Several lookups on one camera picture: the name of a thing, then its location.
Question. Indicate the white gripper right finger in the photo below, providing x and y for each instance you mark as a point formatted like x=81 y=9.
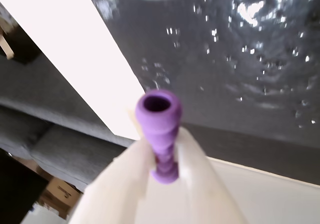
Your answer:
x=200 y=196

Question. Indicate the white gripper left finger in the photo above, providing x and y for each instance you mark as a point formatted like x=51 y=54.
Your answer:
x=117 y=191

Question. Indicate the purple pen grip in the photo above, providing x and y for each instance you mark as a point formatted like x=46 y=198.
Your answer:
x=160 y=128

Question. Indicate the brown cardboard box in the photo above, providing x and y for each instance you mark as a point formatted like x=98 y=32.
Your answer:
x=58 y=196

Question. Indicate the black cabinet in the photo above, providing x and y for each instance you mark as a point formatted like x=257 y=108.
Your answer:
x=17 y=189

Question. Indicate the black table mat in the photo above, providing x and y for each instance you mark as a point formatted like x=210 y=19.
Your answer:
x=212 y=83

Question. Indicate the grey fabric sofa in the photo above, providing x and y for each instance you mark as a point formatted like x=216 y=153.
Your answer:
x=37 y=96

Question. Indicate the light wooden piece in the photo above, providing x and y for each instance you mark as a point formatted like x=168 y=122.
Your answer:
x=6 y=43

